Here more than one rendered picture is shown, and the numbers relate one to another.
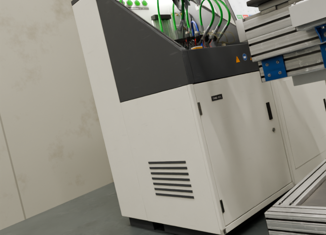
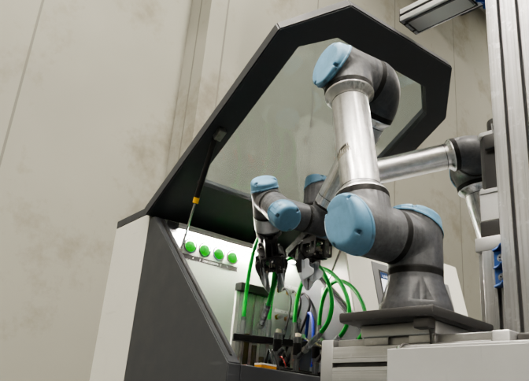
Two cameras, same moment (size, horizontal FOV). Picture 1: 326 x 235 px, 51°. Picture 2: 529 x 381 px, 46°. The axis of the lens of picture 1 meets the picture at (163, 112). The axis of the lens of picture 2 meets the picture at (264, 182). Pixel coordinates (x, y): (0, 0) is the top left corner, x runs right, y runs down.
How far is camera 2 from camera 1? 0.35 m
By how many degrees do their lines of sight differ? 25
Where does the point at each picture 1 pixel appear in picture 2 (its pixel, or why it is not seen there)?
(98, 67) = (112, 344)
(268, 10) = (376, 341)
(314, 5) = (426, 361)
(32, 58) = (49, 290)
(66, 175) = not seen: outside the picture
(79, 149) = not seen: outside the picture
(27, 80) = (24, 324)
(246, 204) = not seen: outside the picture
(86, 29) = (120, 272)
